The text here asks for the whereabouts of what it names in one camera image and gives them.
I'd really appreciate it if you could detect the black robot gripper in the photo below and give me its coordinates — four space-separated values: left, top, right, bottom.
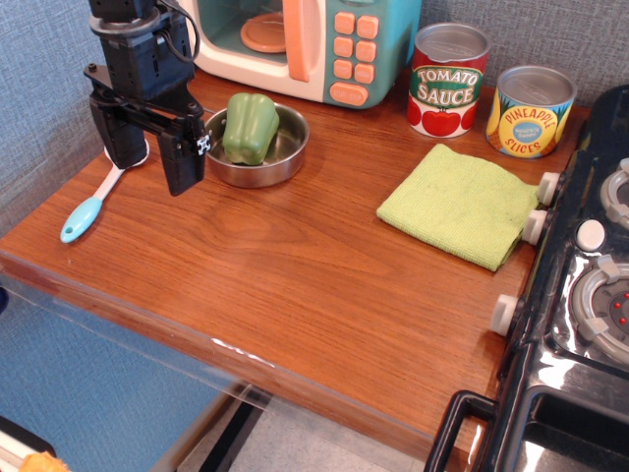
85 12 210 196

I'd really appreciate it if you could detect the green towel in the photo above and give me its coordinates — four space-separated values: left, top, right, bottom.
376 144 540 271

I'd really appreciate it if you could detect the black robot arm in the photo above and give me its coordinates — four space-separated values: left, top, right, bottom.
85 1 210 196

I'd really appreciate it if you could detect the white stove knob middle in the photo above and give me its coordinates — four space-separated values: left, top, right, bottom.
522 209 547 246

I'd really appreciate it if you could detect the white stove knob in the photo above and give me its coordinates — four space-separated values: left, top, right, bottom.
489 294 519 336
522 209 547 246
536 172 561 207

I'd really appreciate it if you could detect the green toy bell pepper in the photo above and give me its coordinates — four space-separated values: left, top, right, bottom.
222 92 279 166

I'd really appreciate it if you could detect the small steel pan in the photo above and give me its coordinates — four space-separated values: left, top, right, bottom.
205 103 311 189

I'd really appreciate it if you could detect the toy microwave teal and white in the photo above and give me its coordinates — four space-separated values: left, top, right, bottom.
181 1 422 109

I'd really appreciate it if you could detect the clear acrylic table guard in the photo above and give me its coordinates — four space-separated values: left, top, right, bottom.
0 250 483 466

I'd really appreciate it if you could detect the tomato sauce can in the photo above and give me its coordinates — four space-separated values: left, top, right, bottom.
407 23 489 138

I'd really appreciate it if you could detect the orange fuzzy object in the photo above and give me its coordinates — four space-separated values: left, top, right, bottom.
19 451 70 472

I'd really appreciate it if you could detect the pineapple slices can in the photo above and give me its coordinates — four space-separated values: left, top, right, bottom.
486 65 577 158

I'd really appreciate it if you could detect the white stove knob lower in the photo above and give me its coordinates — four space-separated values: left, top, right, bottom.
489 294 519 336

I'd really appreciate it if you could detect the white stove knob upper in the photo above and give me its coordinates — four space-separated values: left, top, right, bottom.
536 172 561 207

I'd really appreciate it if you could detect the black toy stove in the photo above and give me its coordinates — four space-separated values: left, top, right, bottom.
426 86 628 471

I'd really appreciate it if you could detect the white spoon blue handle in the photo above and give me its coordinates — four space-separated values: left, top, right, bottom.
59 141 150 244

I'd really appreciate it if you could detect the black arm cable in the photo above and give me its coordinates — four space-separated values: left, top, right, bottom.
155 0 201 64

